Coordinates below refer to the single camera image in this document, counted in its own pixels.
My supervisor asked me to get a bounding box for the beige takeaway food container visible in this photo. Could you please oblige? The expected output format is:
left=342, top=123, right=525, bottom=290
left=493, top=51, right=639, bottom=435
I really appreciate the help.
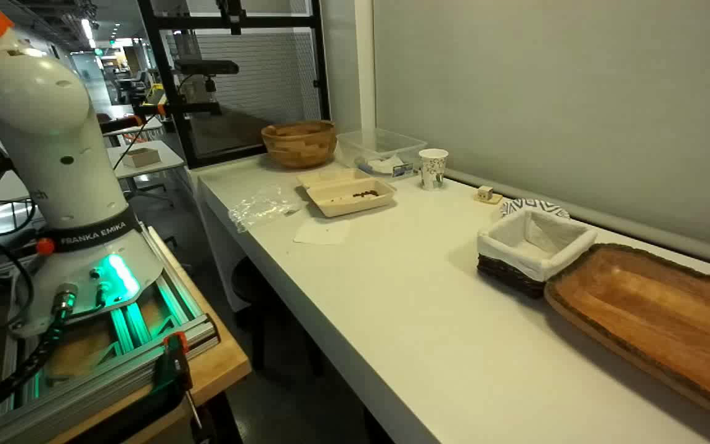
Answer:
left=295, top=167, right=400, bottom=218

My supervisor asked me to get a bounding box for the white patterned coffee cup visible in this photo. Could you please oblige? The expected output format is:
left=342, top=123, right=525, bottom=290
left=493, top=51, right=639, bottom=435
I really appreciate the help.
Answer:
left=416, top=146, right=451, bottom=192

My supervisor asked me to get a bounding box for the clear plastic box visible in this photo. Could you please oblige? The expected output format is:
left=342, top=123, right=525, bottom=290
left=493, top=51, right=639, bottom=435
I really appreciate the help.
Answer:
left=338, top=125, right=428, bottom=178

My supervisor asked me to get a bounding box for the woven wooden bowl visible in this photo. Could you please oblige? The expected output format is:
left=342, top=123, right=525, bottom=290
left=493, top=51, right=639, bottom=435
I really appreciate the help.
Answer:
left=259, top=117, right=340, bottom=173

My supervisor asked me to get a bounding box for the crumpled clear plastic wrap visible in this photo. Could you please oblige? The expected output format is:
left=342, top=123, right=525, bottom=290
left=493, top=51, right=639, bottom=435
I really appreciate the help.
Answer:
left=227, top=185, right=307, bottom=231

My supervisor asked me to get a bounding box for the small beige crumpled object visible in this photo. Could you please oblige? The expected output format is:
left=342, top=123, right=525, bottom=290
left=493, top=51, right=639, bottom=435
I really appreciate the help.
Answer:
left=476, top=185, right=504, bottom=207

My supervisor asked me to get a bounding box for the black white patterned plate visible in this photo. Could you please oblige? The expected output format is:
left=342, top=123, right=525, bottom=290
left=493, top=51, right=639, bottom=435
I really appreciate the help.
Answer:
left=497, top=195, right=571, bottom=221

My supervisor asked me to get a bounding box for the wooden base board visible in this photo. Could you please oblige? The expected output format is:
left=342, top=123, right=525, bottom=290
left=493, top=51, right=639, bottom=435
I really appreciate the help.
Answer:
left=43, top=243, right=253, bottom=444

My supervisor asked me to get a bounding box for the small white side table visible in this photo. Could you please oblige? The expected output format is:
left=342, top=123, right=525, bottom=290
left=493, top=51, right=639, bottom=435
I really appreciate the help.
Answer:
left=105, top=138, right=186, bottom=183

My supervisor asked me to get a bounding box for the small cardboard box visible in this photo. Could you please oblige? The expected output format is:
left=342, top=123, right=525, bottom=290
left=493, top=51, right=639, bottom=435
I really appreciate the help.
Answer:
left=122, top=146, right=162, bottom=169

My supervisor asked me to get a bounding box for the black orange bar clamp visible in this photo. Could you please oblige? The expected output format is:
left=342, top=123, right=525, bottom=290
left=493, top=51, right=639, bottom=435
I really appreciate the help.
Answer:
left=149, top=329, right=210, bottom=438

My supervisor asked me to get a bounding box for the large wooden tray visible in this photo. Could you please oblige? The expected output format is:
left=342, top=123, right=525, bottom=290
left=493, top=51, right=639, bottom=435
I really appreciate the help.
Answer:
left=543, top=241, right=710, bottom=434

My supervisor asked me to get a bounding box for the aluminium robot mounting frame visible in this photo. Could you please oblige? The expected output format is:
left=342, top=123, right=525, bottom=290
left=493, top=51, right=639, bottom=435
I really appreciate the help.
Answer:
left=0, top=223, right=221, bottom=444

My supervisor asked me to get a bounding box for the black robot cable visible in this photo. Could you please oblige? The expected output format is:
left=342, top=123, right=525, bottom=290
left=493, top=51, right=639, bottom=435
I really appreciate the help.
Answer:
left=0, top=280, right=82, bottom=421

